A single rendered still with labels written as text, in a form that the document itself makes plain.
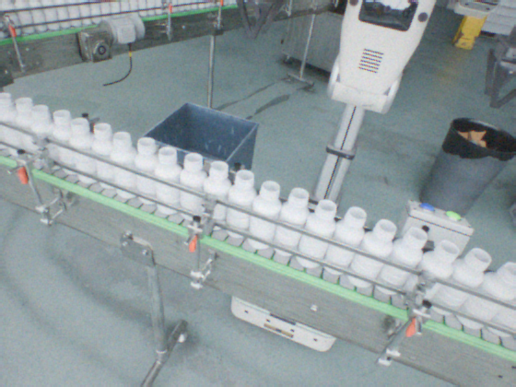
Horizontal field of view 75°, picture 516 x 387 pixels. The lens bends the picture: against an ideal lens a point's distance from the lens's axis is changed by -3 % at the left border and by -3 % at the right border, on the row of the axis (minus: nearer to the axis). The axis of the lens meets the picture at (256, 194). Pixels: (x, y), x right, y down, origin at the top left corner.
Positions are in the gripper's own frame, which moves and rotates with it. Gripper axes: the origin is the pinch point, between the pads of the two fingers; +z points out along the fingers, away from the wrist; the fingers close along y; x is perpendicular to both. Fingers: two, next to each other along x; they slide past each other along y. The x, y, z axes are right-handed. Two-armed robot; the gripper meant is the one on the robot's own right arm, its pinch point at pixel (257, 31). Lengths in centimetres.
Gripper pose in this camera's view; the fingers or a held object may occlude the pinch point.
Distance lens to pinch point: 74.0
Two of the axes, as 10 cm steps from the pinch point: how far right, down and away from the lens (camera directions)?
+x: 9.3, 3.2, -1.9
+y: -3.5, 5.5, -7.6
